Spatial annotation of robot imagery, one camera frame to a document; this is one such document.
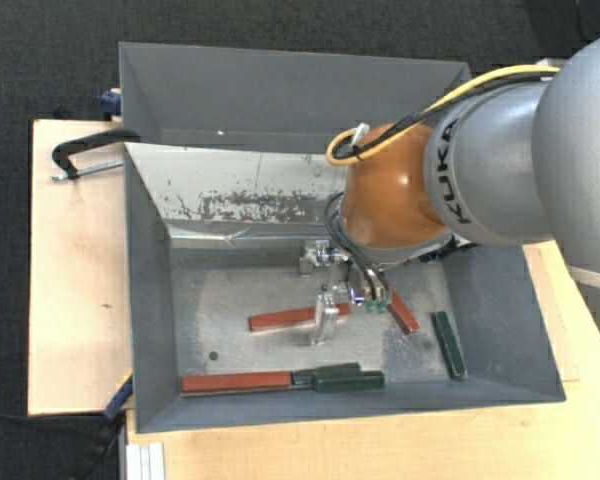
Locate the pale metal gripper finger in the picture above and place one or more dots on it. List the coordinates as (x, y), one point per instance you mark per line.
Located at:
(321, 313)
(331, 320)

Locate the dark green flat block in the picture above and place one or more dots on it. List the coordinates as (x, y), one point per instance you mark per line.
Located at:
(325, 369)
(450, 345)
(350, 382)

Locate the red-brown flat block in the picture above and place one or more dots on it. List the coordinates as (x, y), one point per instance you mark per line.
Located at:
(280, 319)
(235, 382)
(404, 315)

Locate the pale wood board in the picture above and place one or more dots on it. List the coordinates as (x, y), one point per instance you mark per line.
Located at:
(80, 278)

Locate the grey metal bin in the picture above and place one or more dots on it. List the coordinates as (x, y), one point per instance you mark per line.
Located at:
(260, 93)

